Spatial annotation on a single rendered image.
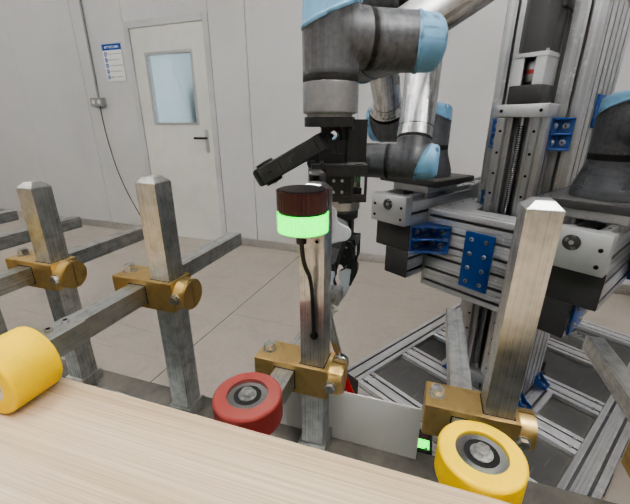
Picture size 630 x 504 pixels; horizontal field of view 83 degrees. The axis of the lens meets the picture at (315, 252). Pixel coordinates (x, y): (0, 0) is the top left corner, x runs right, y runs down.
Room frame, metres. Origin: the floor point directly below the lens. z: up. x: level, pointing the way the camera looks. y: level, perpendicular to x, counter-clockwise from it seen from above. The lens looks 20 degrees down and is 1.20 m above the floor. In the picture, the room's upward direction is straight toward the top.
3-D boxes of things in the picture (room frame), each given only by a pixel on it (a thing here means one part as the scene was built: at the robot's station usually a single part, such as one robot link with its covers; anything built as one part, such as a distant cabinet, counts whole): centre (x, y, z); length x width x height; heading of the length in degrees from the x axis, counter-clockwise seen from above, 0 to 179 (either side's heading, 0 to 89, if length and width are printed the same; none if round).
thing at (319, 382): (0.45, 0.02, 0.85); 0.14 x 0.06 x 0.05; 72
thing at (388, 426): (0.46, -0.04, 0.75); 0.26 x 0.01 x 0.10; 72
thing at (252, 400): (0.33, 0.08, 0.85); 0.08 x 0.08 x 0.11
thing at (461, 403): (0.37, -0.22, 0.83); 0.14 x 0.06 x 0.05; 72
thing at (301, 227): (0.40, 0.01, 1.10); 0.06 x 0.06 x 0.02
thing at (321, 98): (0.53, -0.02, 1.23); 0.08 x 0.08 x 0.05
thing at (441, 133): (1.22, -0.37, 1.21); 0.13 x 0.12 x 0.14; 69
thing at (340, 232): (0.51, -0.03, 1.04); 0.06 x 0.03 x 0.09; 92
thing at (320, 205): (0.40, 0.01, 1.12); 0.06 x 0.06 x 0.02
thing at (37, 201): (0.60, 0.47, 0.87); 0.04 x 0.04 x 0.48; 72
